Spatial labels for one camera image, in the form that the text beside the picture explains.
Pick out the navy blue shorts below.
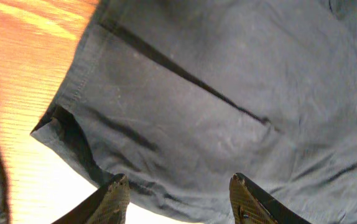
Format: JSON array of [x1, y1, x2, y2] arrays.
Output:
[[31, 0, 357, 223]]

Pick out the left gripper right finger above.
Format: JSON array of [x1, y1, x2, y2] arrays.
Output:
[[229, 172, 310, 224]]

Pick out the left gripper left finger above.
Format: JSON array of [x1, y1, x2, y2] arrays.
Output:
[[53, 174, 130, 224]]

